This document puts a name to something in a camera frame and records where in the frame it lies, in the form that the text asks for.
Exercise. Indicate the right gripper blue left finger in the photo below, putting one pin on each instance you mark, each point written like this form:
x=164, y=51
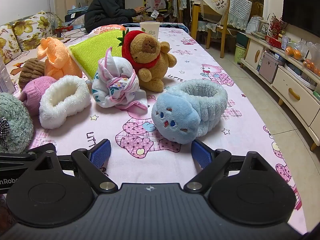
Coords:
x=88, y=164

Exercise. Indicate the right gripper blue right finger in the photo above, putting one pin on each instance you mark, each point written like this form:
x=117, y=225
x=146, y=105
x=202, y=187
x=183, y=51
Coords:
x=213, y=164

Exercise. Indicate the white fluffy plush band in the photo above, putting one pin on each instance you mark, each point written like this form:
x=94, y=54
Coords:
x=66, y=97

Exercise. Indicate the lime green scrub sponge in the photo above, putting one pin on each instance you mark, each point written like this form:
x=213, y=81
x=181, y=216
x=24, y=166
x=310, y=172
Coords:
x=88, y=52

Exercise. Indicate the brown capybara plush toy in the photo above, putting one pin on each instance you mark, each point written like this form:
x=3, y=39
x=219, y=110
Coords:
x=149, y=58

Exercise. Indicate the pink cartoon tablecloth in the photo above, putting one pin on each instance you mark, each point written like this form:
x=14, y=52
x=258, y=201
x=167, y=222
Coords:
x=152, y=143

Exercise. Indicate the light blue plush headband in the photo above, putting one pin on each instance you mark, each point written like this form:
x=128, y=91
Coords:
x=189, y=110

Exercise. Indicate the grey-green knitted hat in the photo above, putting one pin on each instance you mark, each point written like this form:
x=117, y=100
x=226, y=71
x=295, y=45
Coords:
x=16, y=125

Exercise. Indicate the pink knitted hat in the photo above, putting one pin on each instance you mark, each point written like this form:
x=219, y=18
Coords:
x=33, y=91

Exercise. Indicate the orange towel cloth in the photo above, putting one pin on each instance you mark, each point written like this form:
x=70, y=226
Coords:
x=58, y=61

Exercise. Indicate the brown knitted hat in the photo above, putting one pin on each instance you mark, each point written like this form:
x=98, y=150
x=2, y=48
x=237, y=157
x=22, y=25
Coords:
x=32, y=69

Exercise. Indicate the pink storage box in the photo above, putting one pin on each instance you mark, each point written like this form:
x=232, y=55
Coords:
x=270, y=65

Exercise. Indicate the cream TV cabinet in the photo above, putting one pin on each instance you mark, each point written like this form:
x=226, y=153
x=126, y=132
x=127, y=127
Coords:
x=294, y=84

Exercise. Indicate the plastic wipes package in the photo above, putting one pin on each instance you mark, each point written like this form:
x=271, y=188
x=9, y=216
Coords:
x=6, y=85

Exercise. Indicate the green waste bin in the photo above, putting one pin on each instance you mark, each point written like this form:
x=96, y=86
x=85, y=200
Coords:
x=239, y=53

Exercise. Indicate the orange tissue pack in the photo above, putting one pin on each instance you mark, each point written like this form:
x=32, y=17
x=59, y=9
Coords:
x=106, y=28

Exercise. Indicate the bag of oranges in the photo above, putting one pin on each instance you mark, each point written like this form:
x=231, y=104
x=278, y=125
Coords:
x=297, y=50

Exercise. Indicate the white paper cup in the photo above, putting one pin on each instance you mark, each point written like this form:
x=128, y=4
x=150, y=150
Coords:
x=151, y=28

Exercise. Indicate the wooden chair with covers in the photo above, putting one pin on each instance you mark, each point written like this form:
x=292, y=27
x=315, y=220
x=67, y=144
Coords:
x=226, y=17

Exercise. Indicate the seated person in black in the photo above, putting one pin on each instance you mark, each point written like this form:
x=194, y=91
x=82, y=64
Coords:
x=108, y=12

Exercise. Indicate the black television screen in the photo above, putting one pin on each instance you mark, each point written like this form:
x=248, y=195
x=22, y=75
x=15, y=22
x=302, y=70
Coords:
x=303, y=14

